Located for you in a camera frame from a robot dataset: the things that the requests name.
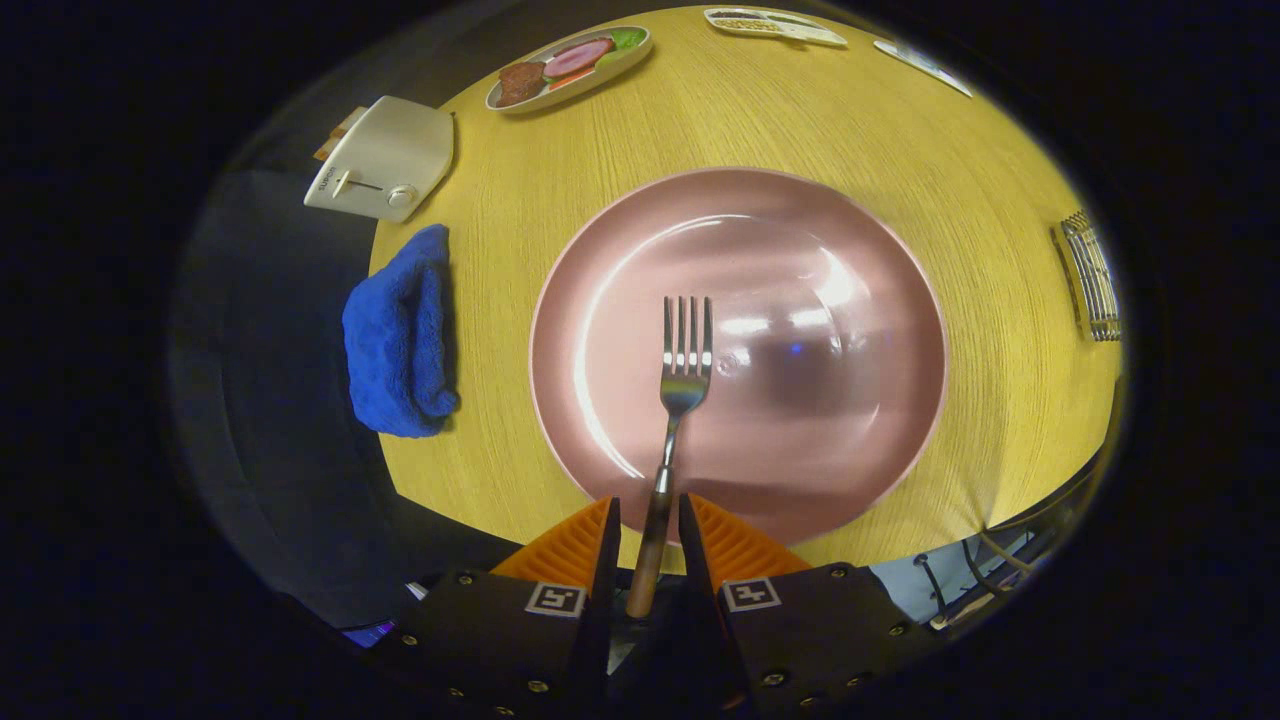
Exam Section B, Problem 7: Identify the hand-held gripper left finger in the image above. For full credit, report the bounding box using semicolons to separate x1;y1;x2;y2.
370;497;623;720

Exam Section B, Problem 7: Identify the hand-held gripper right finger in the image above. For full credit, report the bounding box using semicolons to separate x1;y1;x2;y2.
678;492;936;716

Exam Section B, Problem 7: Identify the metal fork with wooden handle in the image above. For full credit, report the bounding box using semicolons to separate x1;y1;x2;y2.
625;295;715;619

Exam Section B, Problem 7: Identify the blue cloth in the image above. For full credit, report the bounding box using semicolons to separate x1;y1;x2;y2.
342;224;461;439

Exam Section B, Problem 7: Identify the pink plate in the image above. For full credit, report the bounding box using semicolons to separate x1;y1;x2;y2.
529;167;949;546

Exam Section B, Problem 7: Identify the metal drainer basket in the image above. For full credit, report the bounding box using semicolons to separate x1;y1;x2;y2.
1050;210;1123;343

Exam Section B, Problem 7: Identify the white toaster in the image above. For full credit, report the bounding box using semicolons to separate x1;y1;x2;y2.
304;96;456;223

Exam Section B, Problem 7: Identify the brown toast slice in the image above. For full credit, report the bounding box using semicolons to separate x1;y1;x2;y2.
313;106;369;161

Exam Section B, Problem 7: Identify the brown meat slice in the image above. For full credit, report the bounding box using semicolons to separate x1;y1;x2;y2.
497;61;548;107

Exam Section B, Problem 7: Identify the oval plate with food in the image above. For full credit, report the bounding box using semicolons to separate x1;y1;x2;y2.
485;25;654;114

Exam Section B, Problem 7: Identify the white square coaster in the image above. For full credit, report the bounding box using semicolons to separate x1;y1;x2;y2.
873;40;974;98

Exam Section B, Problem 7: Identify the pink ham slice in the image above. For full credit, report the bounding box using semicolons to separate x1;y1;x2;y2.
543;38;616;79

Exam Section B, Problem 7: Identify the white divided dish with beans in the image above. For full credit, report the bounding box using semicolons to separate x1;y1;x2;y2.
703;8;849;48

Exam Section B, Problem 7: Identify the thin black cable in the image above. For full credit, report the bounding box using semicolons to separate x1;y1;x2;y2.
915;550;976;621

